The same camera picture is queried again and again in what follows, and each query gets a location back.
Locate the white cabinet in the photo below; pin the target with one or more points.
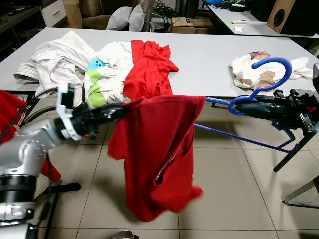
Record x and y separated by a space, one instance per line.
54 12

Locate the grey pillow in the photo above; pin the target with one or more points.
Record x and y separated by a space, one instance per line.
118 20
137 19

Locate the black floor stand leg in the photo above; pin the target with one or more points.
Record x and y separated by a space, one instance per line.
70 188

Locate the grey side table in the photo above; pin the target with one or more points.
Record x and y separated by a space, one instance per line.
254 27

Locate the red cotton shirt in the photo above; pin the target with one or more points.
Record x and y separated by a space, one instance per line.
149 149
149 69

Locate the brown armchair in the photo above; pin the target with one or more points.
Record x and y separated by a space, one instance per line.
97 17

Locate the black table leg frame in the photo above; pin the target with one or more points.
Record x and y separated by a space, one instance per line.
293 149

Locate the grey robot leg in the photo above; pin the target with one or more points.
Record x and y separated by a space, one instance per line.
124 235

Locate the blue device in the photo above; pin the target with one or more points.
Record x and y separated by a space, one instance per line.
214 2

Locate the wooden fronted speaker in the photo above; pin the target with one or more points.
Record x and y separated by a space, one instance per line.
281 15

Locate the brown cardboard box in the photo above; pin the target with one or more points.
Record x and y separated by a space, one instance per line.
192 26

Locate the blue plastic clothes hanger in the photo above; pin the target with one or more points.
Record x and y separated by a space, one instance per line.
286 74

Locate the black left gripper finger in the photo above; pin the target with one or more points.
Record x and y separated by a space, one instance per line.
109 120
110 110

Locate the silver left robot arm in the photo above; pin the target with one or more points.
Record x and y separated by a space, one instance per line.
25 149

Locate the brown cardboard panel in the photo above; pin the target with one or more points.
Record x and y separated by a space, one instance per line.
73 15

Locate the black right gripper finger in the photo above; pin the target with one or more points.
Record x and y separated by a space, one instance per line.
264 112
266 102

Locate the long white remote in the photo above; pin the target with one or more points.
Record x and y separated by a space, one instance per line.
239 22

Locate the cream garment with print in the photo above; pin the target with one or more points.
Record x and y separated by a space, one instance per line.
244 74

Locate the small white box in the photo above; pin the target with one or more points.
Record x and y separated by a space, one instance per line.
239 30

